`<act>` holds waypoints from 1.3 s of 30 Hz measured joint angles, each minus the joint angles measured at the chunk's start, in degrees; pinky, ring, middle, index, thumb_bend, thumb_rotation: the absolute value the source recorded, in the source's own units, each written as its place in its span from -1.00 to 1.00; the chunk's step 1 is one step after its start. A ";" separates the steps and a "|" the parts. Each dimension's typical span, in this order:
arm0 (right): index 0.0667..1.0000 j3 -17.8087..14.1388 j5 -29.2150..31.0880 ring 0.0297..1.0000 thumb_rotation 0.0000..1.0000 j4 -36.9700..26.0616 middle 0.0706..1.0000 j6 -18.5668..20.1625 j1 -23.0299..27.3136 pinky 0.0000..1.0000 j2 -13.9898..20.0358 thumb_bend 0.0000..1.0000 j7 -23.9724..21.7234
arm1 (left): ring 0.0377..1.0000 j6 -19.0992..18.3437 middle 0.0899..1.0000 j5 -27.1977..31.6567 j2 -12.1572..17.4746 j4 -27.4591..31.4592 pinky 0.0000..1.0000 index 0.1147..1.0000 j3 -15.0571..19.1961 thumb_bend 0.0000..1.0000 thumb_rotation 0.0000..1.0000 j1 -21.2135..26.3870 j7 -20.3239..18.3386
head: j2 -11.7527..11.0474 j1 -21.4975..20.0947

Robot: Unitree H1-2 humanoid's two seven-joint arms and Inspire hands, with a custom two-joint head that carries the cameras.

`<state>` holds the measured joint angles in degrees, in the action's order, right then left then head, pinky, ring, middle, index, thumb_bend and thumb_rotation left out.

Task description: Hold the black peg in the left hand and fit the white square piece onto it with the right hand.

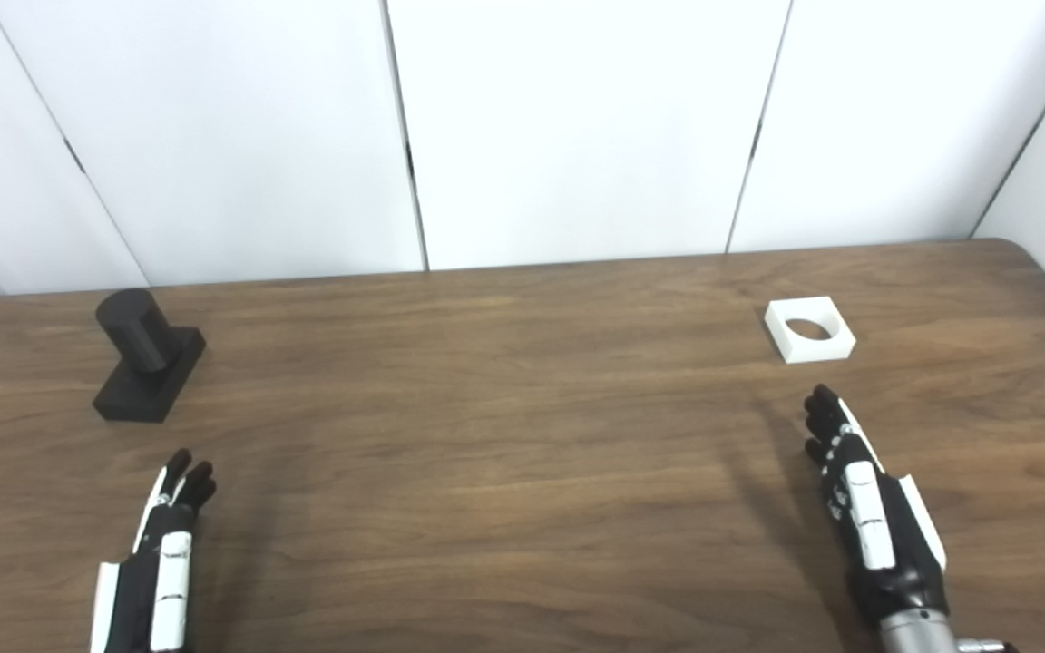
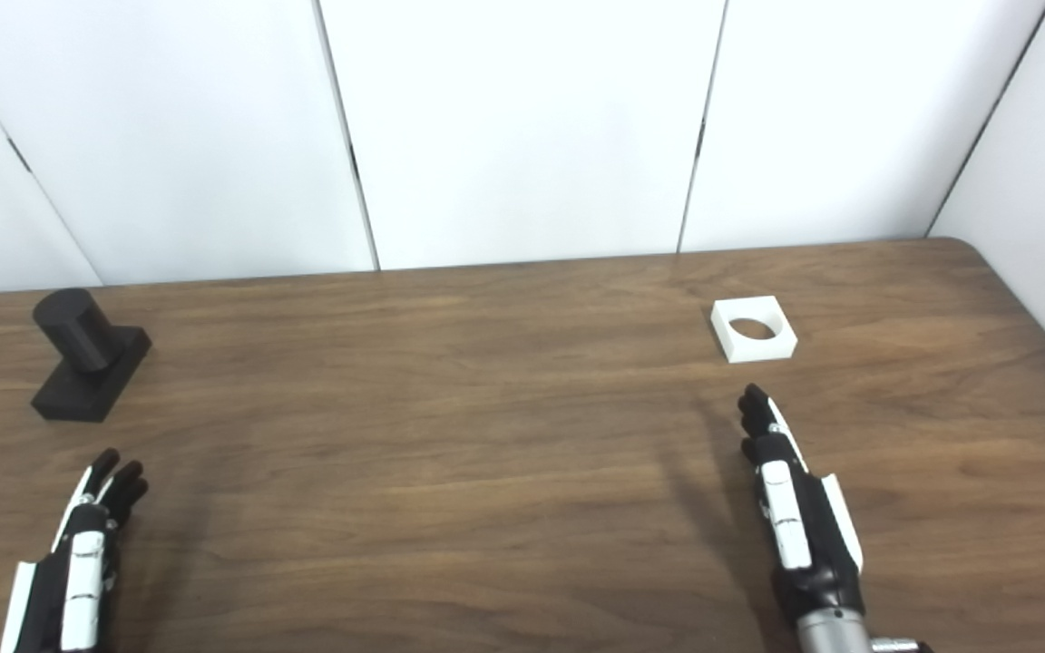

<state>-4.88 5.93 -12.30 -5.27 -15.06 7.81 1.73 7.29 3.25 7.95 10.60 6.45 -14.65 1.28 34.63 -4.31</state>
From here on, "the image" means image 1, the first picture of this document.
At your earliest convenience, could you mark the white square piece with hole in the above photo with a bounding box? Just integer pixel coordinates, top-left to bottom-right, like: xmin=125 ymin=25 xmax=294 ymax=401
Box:
xmin=764 ymin=296 xmax=857 ymax=365

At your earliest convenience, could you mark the white and black left hand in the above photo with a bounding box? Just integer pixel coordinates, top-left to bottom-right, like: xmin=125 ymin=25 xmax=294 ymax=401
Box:
xmin=90 ymin=448 xmax=218 ymax=653

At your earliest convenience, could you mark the black peg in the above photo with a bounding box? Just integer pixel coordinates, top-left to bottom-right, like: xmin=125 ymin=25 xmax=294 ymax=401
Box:
xmin=93 ymin=288 xmax=208 ymax=424

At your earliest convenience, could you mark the white and black right hand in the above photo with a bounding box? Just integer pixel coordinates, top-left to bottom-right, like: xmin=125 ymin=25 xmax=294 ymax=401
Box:
xmin=802 ymin=384 xmax=950 ymax=629

